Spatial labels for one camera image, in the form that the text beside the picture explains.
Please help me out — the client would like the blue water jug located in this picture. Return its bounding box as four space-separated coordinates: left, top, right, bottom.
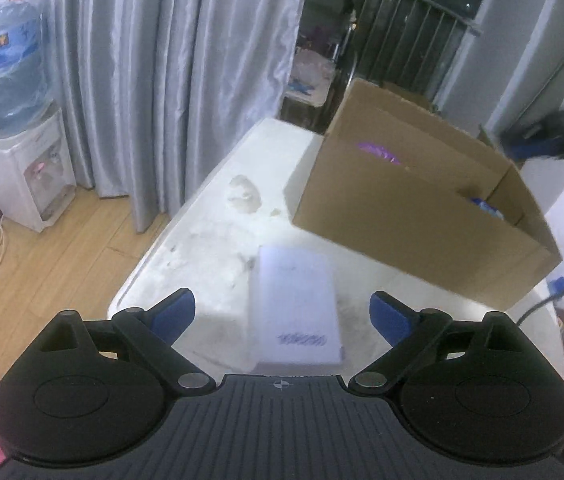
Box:
0 0 53 139

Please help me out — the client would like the black cable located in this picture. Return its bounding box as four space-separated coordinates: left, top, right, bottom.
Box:
516 267 564 327

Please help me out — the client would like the grey curtain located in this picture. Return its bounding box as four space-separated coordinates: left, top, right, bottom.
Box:
42 0 313 234

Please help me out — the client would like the brown cardboard box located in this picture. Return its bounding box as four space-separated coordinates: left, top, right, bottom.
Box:
291 77 563 311

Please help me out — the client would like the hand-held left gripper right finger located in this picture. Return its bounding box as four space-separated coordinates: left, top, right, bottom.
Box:
349 290 527 397

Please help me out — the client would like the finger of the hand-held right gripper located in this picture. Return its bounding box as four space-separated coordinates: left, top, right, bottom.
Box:
499 119 564 162

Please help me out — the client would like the teal wet wipes packet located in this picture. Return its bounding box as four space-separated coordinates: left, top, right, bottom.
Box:
468 197 508 222

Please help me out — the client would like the metal balcony railing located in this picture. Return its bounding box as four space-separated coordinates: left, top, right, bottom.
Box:
331 0 483 112

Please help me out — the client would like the purple lid air freshener jar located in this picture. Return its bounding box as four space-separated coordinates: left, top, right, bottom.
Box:
356 140 403 167

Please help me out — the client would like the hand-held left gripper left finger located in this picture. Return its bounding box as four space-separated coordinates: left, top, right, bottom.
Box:
37 287 217 397

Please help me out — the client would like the white plastic bag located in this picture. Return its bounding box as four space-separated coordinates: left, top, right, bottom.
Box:
289 46 336 107

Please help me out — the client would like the white box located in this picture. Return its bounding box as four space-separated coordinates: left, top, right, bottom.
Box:
249 245 345 369

